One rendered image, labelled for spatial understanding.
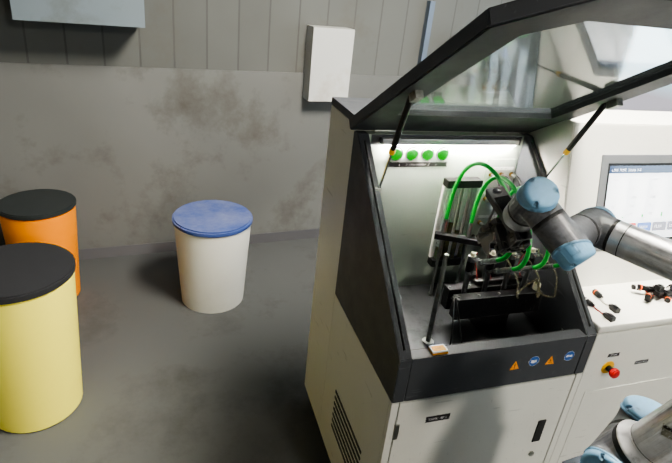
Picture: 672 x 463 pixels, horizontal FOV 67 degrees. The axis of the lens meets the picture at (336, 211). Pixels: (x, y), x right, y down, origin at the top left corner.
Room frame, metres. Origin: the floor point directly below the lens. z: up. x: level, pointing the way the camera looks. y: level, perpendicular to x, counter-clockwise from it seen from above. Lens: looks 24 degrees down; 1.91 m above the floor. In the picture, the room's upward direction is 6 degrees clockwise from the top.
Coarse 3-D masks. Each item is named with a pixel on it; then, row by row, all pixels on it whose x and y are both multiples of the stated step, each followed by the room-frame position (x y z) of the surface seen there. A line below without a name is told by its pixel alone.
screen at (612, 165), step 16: (608, 160) 1.75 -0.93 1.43; (624, 160) 1.77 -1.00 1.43; (640, 160) 1.79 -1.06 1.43; (656, 160) 1.82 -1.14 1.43; (608, 176) 1.74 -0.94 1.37; (624, 176) 1.76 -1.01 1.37; (640, 176) 1.78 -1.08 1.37; (656, 176) 1.81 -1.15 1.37; (608, 192) 1.73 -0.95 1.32; (624, 192) 1.75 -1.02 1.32; (640, 192) 1.77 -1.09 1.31; (656, 192) 1.80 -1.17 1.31; (608, 208) 1.72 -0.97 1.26; (624, 208) 1.74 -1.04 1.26; (640, 208) 1.76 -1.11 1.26; (656, 208) 1.79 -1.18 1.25; (640, 224) 1.75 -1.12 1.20; (656, 224) 1.78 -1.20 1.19
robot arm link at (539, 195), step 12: (528, 180) 0.99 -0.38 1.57; (540, 180) 0.98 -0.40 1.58; (516, 192) 1.01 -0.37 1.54; (528, 192) 0.97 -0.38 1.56; (540, 192) 0.97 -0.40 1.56; (552, 192) 0.97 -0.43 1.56; (516, 204) 1.00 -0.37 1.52; (528, 204) 0.96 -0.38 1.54; (540, 204) 0.95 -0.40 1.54; (552, 204) 0.95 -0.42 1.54; (516, 216) 1.01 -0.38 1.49; (528, 216) 0.97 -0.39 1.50; (540, 216) 0.96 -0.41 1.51
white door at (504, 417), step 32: (512, 384) 1.30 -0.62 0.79; (544, 384) 1.33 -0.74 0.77; (416, 416) 1.18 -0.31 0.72; (448, 416) 1.22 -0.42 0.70; (480, 416) 1.26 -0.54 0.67; (512, 416) 1.30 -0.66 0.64; (544, 416) 1.35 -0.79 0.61; (416, 448) 1.19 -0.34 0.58; (448, 448) 1.23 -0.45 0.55; (480, 448) 1.27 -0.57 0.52; (512, 448) 1.32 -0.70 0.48; (544, 448) 1.37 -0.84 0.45
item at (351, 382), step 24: (336, 312) 1.66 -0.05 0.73; (336, 336) 1.63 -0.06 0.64; (336, 360) 1.60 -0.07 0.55; (360, 360) 1.39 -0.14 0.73; (336, 384) 1.57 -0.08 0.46; (360, 384) 1.36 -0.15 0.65; (576, 384) 1.38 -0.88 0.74; (336, 408) 1.53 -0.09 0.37; (360, 408) 1.34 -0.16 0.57; (384, 408) 1.18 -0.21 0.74; (336, 432) 1.50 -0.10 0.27; (360, 432) 1.31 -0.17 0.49; (384, 432) 1.16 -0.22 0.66; (336, 456) 1.47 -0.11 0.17; (360, 456) 1.28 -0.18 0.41; (384, 456) 1.15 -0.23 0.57
